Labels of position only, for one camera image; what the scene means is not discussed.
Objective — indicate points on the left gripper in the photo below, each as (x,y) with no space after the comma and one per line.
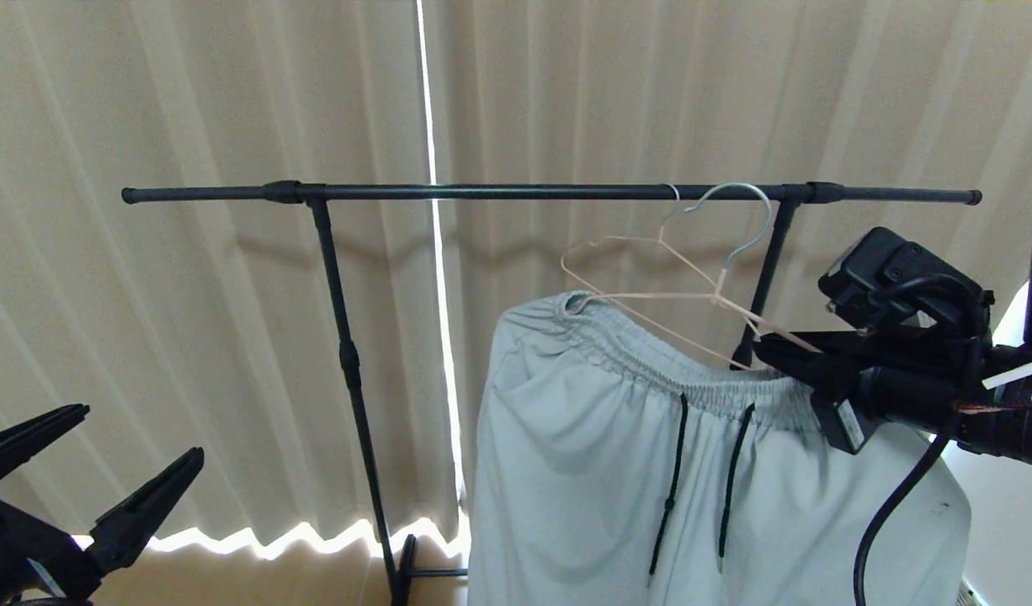
(19,547)

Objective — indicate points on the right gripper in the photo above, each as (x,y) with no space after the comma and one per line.
(920,387)

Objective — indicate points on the pink clothes hanger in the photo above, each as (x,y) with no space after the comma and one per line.
(661,241)
(723,282)

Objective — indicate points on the pale grey shorts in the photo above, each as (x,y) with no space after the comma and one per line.
(609,471)

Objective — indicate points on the black clothes rack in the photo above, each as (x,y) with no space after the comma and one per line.
(482,192)

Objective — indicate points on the beige curtain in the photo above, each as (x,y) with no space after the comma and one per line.
(188,337)

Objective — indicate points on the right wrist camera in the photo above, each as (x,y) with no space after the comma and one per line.
(886,269)

